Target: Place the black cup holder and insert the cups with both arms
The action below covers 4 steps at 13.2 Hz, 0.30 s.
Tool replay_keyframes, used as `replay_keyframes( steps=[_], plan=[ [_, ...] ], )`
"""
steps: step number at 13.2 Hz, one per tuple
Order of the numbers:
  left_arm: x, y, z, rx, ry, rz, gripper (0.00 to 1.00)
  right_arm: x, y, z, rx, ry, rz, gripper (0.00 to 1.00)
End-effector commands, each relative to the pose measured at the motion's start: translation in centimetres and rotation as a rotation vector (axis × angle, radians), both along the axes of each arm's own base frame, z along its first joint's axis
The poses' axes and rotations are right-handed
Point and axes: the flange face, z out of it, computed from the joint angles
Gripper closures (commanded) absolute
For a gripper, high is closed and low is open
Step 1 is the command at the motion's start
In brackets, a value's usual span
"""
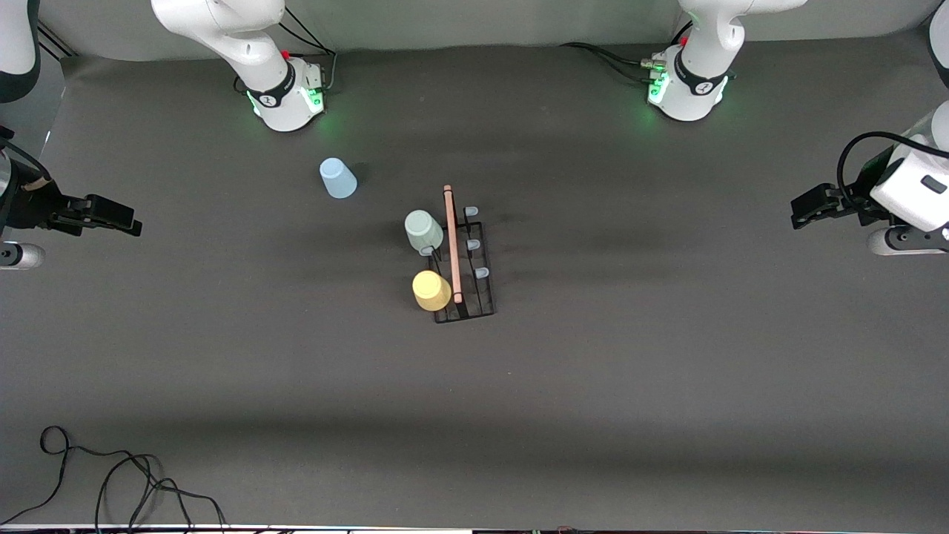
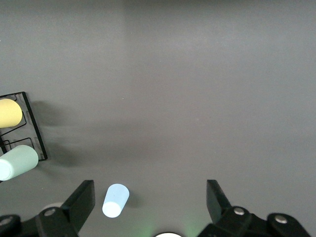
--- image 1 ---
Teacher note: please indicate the yellow plastic cup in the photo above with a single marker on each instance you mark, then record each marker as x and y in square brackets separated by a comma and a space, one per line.
[431, 291]

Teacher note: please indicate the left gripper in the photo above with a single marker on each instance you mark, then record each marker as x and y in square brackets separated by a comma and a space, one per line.
[851, 202]

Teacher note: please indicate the pale green plastic cup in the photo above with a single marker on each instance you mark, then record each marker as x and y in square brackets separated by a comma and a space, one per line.
[423, 230]

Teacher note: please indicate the light blue plastic cup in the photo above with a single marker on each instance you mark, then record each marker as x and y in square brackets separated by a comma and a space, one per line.
[338, 179]

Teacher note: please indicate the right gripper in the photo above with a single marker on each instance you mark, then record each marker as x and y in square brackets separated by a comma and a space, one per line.
[35, 207]

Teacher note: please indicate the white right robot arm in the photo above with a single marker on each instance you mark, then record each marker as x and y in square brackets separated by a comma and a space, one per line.
[222, 30]

